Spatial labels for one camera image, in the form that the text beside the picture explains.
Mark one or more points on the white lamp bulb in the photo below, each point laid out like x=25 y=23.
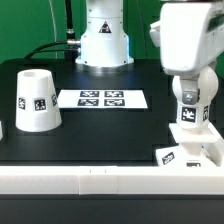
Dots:
x=196 y=117

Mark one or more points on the white front fence wall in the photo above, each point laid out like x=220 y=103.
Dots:
x=105 y=180

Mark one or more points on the white lamp shade cone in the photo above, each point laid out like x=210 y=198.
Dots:
x=37 y=109

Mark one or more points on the white lamp base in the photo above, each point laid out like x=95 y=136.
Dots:
x=191 y=149

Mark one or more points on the white right fence wall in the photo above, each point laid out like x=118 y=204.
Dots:
x=216 y=149

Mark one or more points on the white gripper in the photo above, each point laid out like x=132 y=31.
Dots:
x=190 y=35

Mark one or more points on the white marker sheet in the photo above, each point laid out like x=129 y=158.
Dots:
x=103 y=99

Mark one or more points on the white part at left edge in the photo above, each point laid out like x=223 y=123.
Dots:
x=1 y=130

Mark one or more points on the white fence wall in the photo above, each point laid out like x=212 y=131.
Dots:
x=216 y=149
x=105 y=180

